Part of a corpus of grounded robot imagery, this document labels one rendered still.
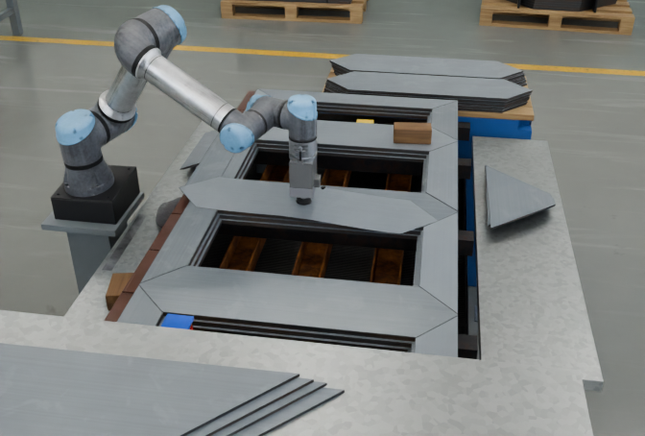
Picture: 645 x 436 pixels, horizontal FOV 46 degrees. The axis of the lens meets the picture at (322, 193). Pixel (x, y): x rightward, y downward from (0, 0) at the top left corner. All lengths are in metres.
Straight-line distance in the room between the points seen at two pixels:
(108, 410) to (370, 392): 0.40
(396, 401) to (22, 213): 2.96
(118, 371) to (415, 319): 0.70
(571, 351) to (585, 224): 2.00
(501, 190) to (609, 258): 1.33
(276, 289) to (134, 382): 0.61
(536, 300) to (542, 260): 0.18
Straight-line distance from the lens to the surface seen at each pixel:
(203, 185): 2.20
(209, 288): 1.79
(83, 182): 2.39
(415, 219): 2.03
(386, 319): 1.69
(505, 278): 2.02
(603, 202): 4.02
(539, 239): 2.20
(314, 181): 2.03
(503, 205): 2.26
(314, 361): 1.28
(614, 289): 3.40
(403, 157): 2.40
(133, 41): 2.03
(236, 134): 1.87
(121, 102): 2.34
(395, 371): 1.27
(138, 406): 1.21
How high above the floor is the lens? 1.92
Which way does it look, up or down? 30 degrees down
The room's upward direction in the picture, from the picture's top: straight up
